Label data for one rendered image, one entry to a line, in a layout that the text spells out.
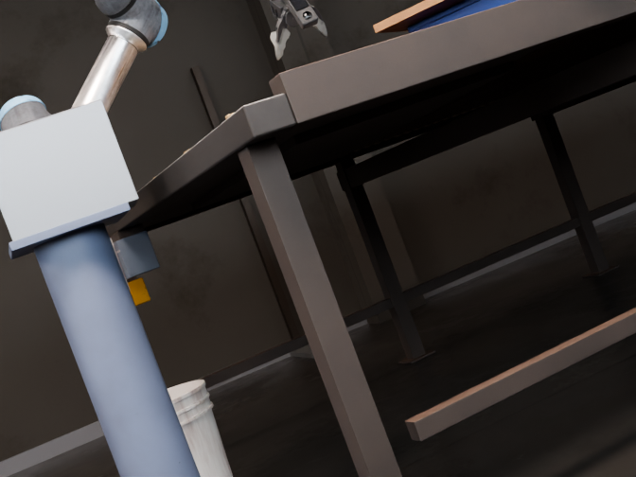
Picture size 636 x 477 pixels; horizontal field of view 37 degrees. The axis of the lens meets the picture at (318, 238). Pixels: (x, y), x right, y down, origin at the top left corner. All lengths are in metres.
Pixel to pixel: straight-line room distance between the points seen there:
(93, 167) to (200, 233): 3.07
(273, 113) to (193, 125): 3.68
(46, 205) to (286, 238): 0.68
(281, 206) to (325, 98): 0.21
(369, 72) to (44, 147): 0.81
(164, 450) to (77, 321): 0.35
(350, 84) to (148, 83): 3.66
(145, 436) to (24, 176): 0.64
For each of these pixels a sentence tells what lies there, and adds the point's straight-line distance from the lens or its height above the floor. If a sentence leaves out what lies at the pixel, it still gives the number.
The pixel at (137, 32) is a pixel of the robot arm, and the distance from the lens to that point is 2.55.
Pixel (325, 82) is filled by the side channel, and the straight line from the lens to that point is 1.70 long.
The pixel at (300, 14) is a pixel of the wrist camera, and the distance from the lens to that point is 2.43.
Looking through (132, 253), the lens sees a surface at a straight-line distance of 2.93.
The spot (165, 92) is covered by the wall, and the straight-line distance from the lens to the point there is 5.34.
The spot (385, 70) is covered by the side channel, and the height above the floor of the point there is 0.90.
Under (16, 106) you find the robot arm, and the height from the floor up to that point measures 1.19.
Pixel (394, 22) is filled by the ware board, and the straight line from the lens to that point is 2.12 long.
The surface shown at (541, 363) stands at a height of 0.26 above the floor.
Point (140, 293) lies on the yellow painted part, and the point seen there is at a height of 0.65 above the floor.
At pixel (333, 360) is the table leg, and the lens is 1.73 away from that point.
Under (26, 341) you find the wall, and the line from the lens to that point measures 5.12.
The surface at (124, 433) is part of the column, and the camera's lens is 2.22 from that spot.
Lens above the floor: 0.70
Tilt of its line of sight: 2 degrees down
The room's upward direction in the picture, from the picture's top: 21 degrees counter-clockwise
